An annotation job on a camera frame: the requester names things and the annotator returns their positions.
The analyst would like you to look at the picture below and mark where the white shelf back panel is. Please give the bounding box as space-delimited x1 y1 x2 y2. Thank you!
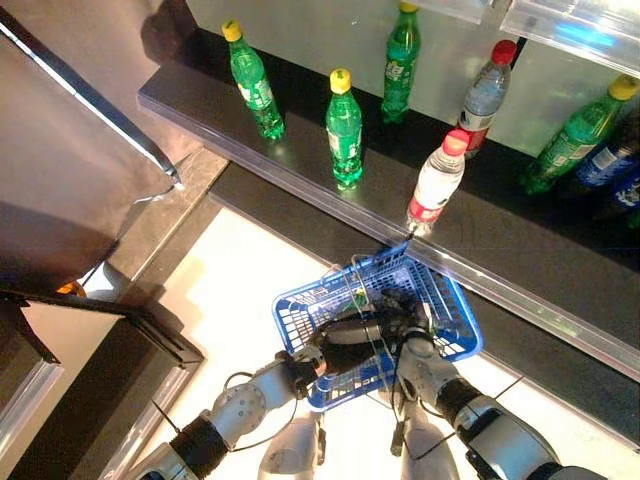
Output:
187 0 626 159

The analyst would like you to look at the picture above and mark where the black side shelving unit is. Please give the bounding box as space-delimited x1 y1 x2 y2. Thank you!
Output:
0 289 206 480

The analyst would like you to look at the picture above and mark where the black shelf base plinth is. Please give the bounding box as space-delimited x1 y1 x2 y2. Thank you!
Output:
209 164 640 446

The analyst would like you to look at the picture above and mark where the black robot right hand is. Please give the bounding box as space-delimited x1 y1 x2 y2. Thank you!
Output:
379 287 434 347

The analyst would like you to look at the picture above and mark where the clear plastic price rail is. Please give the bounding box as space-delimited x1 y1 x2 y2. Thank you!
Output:
499 0 640 79
137 87 416 251
407 234 640 384
414 0 494 26

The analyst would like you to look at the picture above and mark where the metal wire basket handle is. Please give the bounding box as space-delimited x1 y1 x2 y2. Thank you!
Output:
319 253 369 311

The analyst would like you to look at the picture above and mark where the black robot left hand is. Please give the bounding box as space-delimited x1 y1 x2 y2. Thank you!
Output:
307 316 401 376

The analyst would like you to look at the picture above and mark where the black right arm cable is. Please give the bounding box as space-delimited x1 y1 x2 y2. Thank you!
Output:
389 349 456 459

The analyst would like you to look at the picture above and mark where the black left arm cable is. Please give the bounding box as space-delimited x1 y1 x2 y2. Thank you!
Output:
222 369 301 454

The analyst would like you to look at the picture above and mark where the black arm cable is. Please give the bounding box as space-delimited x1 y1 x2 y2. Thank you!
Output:
389 349 456 459
222 369 301 454

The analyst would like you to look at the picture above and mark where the blue plastic shopping basket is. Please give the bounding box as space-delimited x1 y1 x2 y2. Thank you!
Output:
271 244 485 414

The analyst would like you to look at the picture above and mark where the black middle shelf board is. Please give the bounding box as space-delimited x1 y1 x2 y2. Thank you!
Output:
137 27 640 366

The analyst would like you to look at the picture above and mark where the green soda bottle yellow cap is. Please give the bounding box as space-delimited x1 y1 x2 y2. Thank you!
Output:
519 74 640 196
221 18 286 141
380 1 422 125
324 68 365 191

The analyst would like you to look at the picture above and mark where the water bottle red cap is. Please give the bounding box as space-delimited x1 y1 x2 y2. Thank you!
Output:
405 128 470 236
455 38 519 160

